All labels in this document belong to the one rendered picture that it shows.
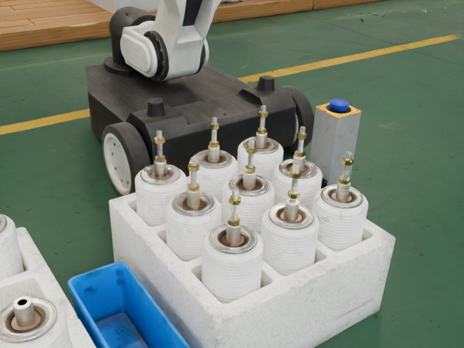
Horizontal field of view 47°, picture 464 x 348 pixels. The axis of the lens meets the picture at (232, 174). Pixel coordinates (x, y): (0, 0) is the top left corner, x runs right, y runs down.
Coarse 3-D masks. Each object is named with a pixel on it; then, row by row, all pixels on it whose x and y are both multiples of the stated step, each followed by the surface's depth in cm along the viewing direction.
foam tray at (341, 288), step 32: (128, 224) 98; (128, 256) 103; (160, 256) 90; (320, 256) 94; (352, 256) 92; (384, 256) 98; (160, 288) 93; (192, 288) 84; (288, 288) 84; (320, 288) 90; (352, 288) 96; (384, 288) 103; (192, 320) 85; (224, 320) 78; (256, 320) 83; (288, 320) 88; (320, 320) 94; (352, 320) 101
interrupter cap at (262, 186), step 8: (240, 176) 100; (256, 176) 100; (232, 184) 97; (240, 184) 98; (256, 184) 98; (264, 184) 98; (240, 192) 95; (248, 192) 95; (256, 192) 95; (264, 192) 95
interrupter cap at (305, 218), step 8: (272, 208) 91; (280, 208) 91; (304, 208) 91; (272, 216) 89; (280, 216) 89; (304, 216) 89; (312, 216) 89; (280, 224) 86; (288, 224) 87; (296, 224) 87; (304, 224) 87
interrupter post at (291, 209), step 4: (288, 200) 88; (296, 200) 88; (288, 204) 87; (292, 204) 87; (296, 204) 87; (288, 208) 88; (292, 208) 87; (296, 208) 87; (288, 212) 88; (292, 212) 88; (296, 212) 88; (284, 216) 89; (288, 216) 88; (292, 216) 88; (296, 216) 88
